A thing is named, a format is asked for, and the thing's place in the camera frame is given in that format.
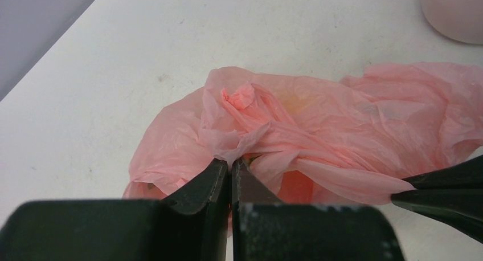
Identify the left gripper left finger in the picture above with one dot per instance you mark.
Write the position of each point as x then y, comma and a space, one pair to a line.
189, 224

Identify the pink plastic bag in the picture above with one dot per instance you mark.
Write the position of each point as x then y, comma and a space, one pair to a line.
314, 140

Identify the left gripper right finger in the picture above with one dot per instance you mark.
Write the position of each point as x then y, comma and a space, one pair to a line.
266, 228

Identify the white plastic basket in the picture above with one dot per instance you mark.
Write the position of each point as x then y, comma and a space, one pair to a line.
460, 20

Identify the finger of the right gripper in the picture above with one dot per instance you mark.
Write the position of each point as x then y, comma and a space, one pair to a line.
466, 175
458, 208

